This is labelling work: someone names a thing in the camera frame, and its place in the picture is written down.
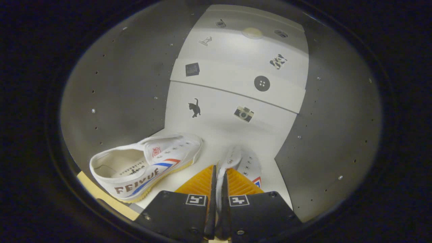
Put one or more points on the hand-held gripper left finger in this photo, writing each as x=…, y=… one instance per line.
x=175, y=216

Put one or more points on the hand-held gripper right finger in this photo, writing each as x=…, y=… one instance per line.
x=263, y=216

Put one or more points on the white canvas shoe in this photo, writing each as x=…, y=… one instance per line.
x=248, y=162
x=145, y=175

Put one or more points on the grey shoe cabinet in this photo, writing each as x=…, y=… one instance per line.
x=118, y=84

